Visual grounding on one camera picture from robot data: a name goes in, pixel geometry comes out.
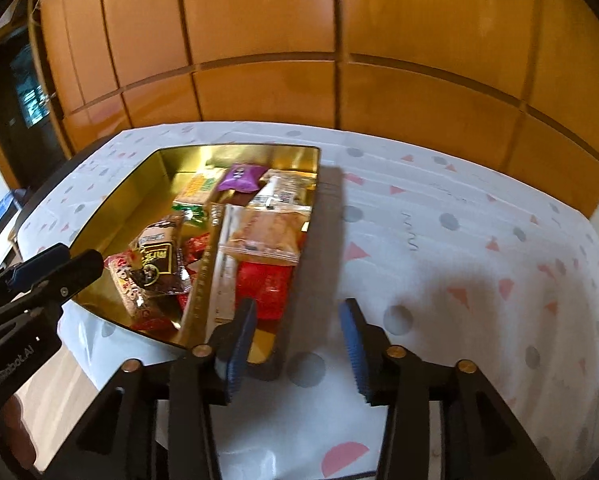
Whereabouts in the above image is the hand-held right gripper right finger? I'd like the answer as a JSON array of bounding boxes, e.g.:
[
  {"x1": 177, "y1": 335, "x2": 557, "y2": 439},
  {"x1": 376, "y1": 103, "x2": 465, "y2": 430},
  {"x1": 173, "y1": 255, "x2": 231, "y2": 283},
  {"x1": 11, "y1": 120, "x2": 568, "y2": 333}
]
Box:
[{"x1": 339, "y1": 297, "x2": 555, "y2": 480}]

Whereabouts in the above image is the purple snack packet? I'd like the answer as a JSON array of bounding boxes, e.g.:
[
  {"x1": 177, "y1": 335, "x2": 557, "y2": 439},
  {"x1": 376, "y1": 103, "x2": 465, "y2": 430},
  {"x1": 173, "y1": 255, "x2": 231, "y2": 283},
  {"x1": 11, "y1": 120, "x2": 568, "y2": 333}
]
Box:
[{"x1": 216, "y1": 162, "x2": 265, "y2": 194}]

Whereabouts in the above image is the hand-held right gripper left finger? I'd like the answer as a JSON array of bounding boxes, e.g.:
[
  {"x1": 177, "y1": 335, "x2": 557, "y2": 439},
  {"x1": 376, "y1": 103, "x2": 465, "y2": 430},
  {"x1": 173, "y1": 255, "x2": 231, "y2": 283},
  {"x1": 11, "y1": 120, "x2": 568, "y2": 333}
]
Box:
[{"x1": 44, "y1": 297, "x2": 258, "y2": 480}]

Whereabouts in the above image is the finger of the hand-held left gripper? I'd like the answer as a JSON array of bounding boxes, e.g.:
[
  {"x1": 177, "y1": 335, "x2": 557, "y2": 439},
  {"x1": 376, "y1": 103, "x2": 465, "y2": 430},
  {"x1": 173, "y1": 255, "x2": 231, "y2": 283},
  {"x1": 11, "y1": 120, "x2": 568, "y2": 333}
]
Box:
[
  {"x1": 0, "y1": 242, "x2": 72, "y2": 301},
  {"x1": 0, "y1": 249, "x2": 105, "y2": 333}
]

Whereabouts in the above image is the square red snack packet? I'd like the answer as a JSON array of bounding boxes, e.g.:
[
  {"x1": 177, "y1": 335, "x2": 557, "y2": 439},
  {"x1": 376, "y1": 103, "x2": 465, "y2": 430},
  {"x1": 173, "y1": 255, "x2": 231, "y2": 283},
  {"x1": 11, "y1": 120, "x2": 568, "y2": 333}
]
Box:
[{"x1": 235, "y1": 260, "x2": 297, "y2": 321}]

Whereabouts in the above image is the green yellow cracker packet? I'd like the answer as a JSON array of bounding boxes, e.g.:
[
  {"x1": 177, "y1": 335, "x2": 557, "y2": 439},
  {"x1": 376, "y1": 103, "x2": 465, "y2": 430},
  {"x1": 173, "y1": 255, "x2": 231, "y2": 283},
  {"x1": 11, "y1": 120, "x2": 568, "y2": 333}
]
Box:
[{"x1": 172, "y1": 170, "x2": 225, "y2": 223}]

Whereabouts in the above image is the dark rimmed table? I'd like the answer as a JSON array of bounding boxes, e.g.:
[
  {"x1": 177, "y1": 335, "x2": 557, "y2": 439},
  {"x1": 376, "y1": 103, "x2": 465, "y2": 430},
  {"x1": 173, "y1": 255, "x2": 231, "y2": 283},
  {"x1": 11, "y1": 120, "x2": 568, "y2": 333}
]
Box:
[{"x1": 14, "y1": 137, "x2": 110, "y2": 241}]

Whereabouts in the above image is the long red snack bar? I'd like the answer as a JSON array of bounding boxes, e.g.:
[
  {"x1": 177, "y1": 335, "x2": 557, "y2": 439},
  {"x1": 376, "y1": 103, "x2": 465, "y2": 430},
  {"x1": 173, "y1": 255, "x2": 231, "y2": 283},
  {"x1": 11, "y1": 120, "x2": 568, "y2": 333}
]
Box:
[{"x1": 176, "y1": 232, "x2": 212, "y2": 313}]

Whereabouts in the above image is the black box with gold lining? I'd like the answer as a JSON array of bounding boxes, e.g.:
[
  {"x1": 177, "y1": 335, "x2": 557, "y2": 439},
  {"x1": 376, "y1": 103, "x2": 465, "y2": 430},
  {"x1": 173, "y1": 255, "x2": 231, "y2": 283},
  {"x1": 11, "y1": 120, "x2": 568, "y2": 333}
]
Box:
[{"x1": 69, "y1": 144, "x2": 323, "y2": 366}]

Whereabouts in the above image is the long rice cracker packet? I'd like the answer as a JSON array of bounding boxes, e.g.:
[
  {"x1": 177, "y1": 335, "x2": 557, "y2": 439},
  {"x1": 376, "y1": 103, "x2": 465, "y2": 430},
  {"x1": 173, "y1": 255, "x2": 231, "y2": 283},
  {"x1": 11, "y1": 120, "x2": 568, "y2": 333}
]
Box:
[{"x1": 104, "y1": 252, "x2": 175, "y2": 331}]

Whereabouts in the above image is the dark brown snack packet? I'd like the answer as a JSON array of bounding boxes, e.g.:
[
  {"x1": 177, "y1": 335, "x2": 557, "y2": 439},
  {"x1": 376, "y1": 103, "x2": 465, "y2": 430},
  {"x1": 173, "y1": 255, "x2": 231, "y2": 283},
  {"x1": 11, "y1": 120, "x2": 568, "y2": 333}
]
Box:
[{"x1": 129, "y1": 212, "x2": 192, "y2": 295}]

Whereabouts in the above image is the patterned white tablecloth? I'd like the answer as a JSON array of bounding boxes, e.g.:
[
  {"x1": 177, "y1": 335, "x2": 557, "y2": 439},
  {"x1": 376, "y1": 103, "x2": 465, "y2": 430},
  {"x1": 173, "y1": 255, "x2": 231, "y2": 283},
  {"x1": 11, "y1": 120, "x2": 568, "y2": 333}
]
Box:
[{"x1": 16, "y1": 122, "x2": 599, "y2": 480}]

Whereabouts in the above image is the long gold white packet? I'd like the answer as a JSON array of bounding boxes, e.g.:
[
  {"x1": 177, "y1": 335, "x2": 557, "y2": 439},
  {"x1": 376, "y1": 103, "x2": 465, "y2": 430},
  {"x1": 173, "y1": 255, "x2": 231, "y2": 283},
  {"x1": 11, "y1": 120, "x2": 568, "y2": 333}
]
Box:
[{"x1": 179, "y1": 201, "x2": 242, "y2": 348}]

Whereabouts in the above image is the clear pastry packet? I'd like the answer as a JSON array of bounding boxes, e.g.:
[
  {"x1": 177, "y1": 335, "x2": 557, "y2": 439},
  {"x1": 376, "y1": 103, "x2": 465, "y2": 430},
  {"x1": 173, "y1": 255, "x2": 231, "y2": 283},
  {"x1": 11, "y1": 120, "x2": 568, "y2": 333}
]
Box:
[{"x1": 218, "y1": 204, "x2": 313, "y2": 266}]

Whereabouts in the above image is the yellow clear snack packet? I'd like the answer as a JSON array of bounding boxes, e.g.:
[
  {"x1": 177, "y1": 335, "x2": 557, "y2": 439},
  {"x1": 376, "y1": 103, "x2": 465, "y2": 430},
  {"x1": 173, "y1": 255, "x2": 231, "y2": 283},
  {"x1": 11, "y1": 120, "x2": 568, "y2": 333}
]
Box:
[{"x1": 246, "y1": 169, "x2": 320, "y2": 211}]

